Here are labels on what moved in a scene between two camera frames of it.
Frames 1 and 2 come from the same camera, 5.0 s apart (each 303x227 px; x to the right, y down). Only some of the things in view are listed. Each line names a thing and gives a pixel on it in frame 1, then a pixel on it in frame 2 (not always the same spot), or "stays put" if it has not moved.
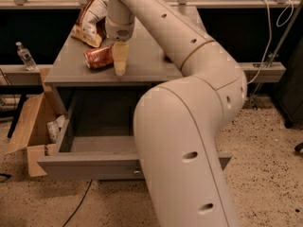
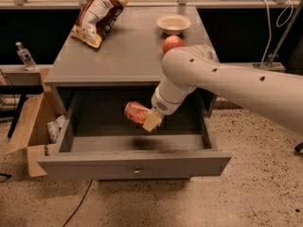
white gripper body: x=119 y=32 → x=163 y=105
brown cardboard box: x=33 y=138 stays put
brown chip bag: x=90 y=26 stays put
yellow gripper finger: x=120 y=51 → x=152 y=120
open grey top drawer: x=96 y=135 stays put
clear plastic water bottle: x=26 y=57 stays put
